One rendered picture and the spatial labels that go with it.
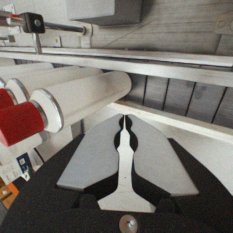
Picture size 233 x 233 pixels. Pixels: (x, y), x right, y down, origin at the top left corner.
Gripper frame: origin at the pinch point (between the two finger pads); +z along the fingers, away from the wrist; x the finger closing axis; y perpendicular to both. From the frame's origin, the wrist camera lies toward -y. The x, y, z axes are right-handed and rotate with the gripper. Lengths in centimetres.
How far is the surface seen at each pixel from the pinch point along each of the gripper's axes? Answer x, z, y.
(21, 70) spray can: -23.6, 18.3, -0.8
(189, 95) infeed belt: 10.2, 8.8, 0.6
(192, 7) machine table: 9.9, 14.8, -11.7
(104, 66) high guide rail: -2.9, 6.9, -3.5
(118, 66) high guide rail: -1.0, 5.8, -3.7
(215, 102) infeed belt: 13.3, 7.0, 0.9
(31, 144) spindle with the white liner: -35, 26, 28
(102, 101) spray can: -3.0, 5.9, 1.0
